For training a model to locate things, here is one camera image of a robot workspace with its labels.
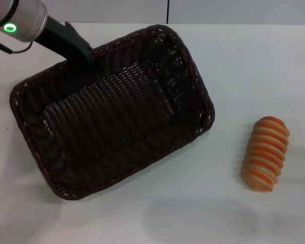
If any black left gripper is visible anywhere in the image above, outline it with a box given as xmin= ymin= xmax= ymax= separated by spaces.
xmin=35 ymin=15 xmax=95 ymax=76

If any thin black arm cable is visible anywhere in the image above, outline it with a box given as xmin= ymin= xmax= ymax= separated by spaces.
xmin=0 ymin=37 xmax=33 ymax=54

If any orange striped bread roll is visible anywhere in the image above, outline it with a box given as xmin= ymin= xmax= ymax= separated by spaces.
xmin=240 ymin=115 xmax=290 ymax=192

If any dark brown woven basket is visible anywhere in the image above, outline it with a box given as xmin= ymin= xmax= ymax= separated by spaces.
xmin=9 ymin=24 xmax=216 ymax=201

